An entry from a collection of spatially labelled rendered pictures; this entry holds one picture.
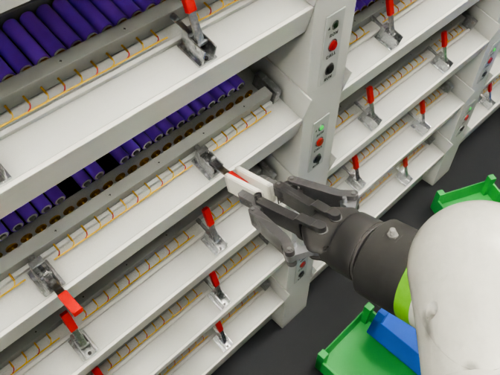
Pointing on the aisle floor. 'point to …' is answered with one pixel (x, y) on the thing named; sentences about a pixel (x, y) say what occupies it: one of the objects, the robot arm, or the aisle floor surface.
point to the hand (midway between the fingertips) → (250, 187)
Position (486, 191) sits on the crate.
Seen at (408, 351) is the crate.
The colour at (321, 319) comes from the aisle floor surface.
